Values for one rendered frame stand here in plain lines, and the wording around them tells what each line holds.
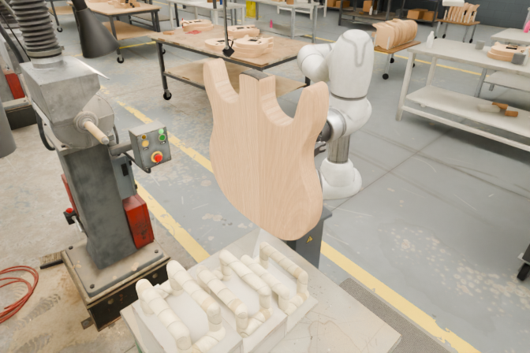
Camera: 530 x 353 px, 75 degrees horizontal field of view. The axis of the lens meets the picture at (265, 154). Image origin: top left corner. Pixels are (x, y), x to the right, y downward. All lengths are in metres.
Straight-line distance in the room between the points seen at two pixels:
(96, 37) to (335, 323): 1.21
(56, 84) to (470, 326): 2.39
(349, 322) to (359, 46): 0.79
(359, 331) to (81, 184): 1.43
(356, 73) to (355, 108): 0.10
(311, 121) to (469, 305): 2.15
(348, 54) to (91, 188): 1.47
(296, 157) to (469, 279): 2.22
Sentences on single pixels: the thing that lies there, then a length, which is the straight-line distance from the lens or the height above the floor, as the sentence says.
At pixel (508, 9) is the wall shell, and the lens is 11.80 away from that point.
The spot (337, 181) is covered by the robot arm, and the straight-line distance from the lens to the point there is 1.71.
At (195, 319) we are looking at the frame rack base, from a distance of 0.96.
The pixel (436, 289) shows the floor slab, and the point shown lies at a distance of 2.63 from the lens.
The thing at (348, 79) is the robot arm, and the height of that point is 1.59.
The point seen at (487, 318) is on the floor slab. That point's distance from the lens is 2.62.
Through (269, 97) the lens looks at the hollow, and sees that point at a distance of 0.72.
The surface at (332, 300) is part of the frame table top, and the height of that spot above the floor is 0.93.
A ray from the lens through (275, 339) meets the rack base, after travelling 1.08.
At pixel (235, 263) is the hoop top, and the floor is 1.13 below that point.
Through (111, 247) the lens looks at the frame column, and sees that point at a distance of 2.24.
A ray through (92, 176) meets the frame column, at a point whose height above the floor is 0.89.
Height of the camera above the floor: 1.89
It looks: 31 degrees down
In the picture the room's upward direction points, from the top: straight up
